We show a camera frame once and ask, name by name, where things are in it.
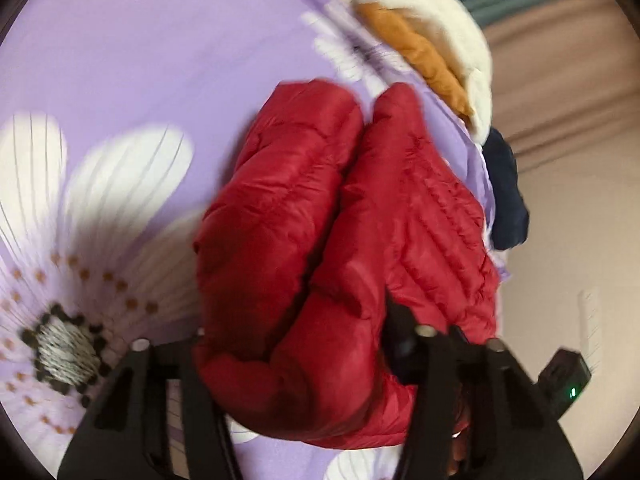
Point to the large red down jacket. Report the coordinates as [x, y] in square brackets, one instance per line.
[300, 235]

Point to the white fleece garment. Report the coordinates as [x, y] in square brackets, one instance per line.
[440, 20]

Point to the purple floral bed sheet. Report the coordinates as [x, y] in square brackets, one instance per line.
[150, 60]

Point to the beige curtain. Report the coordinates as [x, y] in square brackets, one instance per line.
[565, 75]

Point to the white wall outlet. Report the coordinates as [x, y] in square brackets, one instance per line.
[589, 325]

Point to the orange garment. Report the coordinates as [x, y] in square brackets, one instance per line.
[420, 55]

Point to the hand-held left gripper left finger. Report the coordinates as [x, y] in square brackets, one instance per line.
[197, 412]

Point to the navy garment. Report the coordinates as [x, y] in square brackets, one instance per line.
[505, 195]

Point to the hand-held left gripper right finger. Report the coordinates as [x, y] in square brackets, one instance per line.
[402, 350]

